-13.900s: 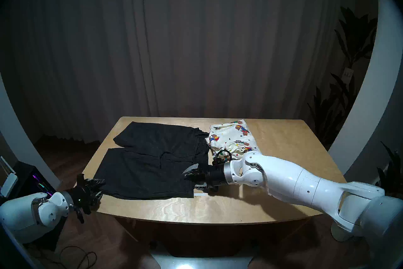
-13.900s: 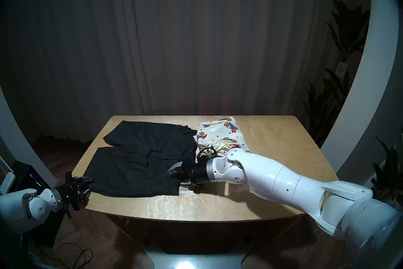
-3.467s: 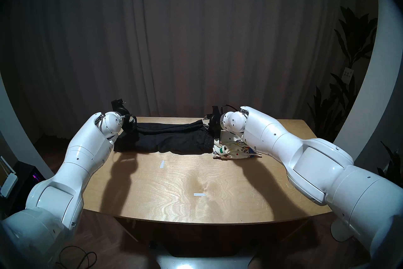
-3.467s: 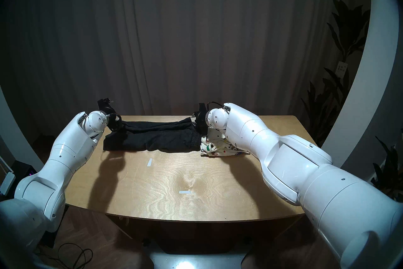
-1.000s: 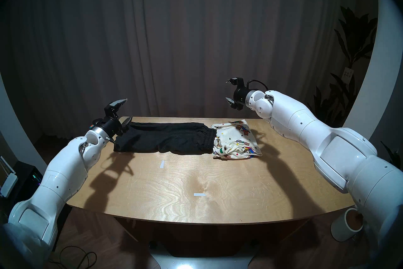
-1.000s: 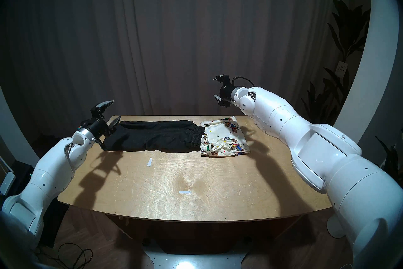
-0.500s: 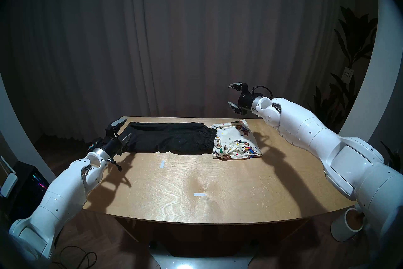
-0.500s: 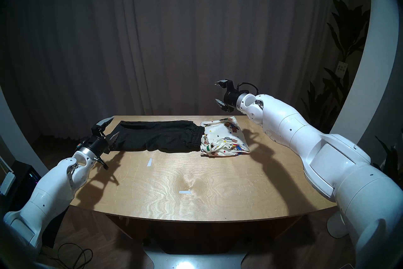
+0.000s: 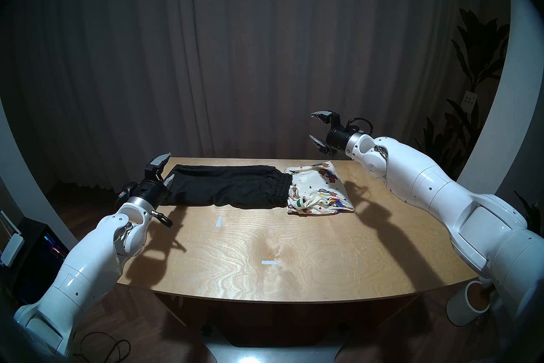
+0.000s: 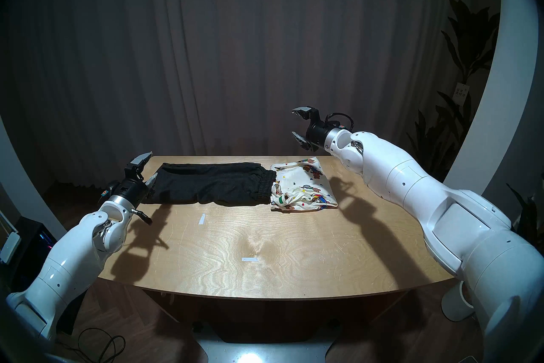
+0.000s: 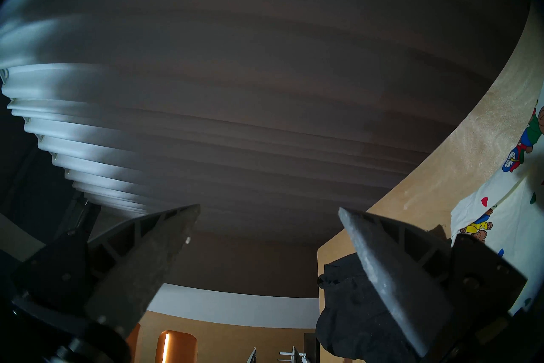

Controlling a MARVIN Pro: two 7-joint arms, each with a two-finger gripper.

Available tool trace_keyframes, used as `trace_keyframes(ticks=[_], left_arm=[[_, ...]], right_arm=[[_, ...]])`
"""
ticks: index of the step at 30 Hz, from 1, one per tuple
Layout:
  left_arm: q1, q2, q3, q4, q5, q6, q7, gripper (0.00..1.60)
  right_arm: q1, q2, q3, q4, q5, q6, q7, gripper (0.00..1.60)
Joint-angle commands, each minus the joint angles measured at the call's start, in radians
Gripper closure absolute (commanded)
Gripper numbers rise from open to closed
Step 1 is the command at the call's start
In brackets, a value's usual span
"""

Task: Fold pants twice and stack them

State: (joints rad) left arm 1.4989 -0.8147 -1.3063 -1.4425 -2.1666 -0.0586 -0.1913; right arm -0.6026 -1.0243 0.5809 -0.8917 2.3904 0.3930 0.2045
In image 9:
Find tall dark leafy plant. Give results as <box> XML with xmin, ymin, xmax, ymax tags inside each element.
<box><xmin>414</xmin><ymin>7</ymin><xmax>510</xmax><ymax>180</ymax></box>

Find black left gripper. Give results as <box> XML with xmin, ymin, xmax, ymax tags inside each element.
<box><xmin>127</xmin><ymin>152</ymin><xmax>177</xmax><ymax>208</ymax></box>

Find small dark leafy plant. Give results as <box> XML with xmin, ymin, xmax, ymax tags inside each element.
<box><xmin>512</xmin><ymin>190</ymin><xmax>544</xmax><ymax>235</ymax></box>

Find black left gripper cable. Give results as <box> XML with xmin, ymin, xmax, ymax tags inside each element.
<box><xmin>151</xmin><ymin>210</ymin><xmax>174</xmax><ymax>228</ymax></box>

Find black floor cable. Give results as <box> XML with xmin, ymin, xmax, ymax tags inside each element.
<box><xmin>72</xmin><ymin>332</ymin><xmax>132</xmax><ymax>363</ymax></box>

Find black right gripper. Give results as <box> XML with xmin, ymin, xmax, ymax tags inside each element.
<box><xmin>308</xmin><ymin>110</ymin><xmax>354</xmax><ymax>157</ymax></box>

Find white box device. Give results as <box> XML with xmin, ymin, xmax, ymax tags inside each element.
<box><xmin>0</xmin><ymin>211</ymin><xmax>25</xmax><ymax>268</ymax></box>

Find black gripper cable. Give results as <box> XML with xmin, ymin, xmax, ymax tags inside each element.
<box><xmin>346</xmin><ymin>117</ymin><xmax>374</xmax><ymax>136</ymax></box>
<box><xmin>151</xmin><ymin>210</ymin><xmax>174</xmax><ymax>228</ymax></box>

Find light wooden table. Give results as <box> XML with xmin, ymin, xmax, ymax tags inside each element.
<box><xmin>117</xmin><ymin>157</ymin><xmax>481</xmax><ymax>348</ymax></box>

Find black computer tower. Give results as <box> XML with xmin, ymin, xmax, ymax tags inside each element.
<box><xmin>11</xmin><ymin>218</ymin><xmax>71</xmax><ymax>303</ymax></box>

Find black drawstring shorts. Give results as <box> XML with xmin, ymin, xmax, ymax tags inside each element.
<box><xmin>163</xmin><ymin>164</ymin><xmax>295</xmax><ymax>209</ymax></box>

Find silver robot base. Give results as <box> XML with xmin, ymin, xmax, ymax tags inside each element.
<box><xmin>200</xmin><ymin>324</ymin><xmax>351</xmax><ymax>363</ymax></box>

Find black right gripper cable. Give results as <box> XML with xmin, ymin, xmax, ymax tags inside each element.
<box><xmin>346</xmin><ymin>117</ymin><xmax>374</xmax><ymax>136</ymax></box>

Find grey pleated curtain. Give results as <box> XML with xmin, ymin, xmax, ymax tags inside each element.
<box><xmin>13</xmin><ymin>0</ymin><xmax>510</xmax><ymax>193</ymax></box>

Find white bear print shorts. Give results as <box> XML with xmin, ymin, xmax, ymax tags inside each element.
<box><xmin>286</xmin><ymin>161</ymin><xmax>355</xmax><ymax>215</ymax></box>

